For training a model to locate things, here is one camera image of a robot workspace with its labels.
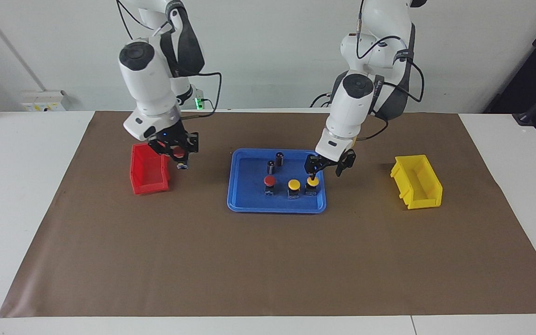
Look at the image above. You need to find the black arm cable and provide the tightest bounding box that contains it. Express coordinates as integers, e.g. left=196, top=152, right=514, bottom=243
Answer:
left=115, top=0, right=222, bottom=120
left=355, top=0, right=425, bottom=141

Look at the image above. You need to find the blue plastic tray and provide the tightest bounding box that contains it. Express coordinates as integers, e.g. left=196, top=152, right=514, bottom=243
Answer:
left=227, top=148, right=328, bottom=214

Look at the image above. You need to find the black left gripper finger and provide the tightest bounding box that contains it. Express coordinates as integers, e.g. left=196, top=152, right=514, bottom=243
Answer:
left=336, top=149, right=357, bottom=176
left=305, top=156, right=321, bottom=181

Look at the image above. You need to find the red plastic bin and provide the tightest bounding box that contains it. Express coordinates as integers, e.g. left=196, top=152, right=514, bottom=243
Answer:
left=129, top=143, right=171, bottom=195

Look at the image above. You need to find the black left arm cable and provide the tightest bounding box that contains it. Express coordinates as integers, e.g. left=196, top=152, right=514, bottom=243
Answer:
left=355, top=0, right=425, bottom=141

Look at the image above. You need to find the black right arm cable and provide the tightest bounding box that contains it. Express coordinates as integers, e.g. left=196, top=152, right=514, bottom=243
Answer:
left=115, top=0, right=222, bottom=120

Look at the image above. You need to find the white wall outlet box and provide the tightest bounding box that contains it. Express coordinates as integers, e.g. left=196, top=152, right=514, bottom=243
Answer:
left=20, top=90, right=67, bottom=112

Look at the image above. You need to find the yellow plastic bin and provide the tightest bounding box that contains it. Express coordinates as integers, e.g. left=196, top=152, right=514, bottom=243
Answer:
left=390, top=154, right=443, bottom=210

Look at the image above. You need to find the brown paper mat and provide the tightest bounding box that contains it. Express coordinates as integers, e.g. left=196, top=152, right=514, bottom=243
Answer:
left=0, top=111, right=536, bottom=318

